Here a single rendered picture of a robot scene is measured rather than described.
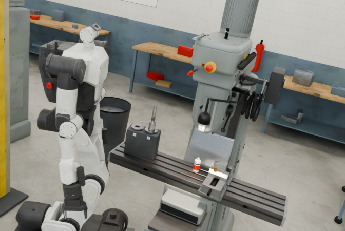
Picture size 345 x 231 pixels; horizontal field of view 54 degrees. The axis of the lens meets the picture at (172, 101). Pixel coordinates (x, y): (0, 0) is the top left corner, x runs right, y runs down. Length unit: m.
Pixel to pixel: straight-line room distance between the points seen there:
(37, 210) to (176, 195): 0.85
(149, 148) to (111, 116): 1.62
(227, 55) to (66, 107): 0.84
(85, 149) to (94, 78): 0.42
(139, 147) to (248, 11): 1.14
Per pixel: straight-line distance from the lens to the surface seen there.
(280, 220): 2.24
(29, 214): 2.27
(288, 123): 5.84
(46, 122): 1.89
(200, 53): 1.83
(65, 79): 1.54
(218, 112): 2.03
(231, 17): 2.15
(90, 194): 2.00
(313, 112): 6.43
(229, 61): 1.80
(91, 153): 1.89
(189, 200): 2.26
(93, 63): 1.64
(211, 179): 2.17
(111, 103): 4.33
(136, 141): 2.34
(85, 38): 1.69
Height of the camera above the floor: 2.19
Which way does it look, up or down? 21 degrees down
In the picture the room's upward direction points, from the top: 10 degrees clockwise
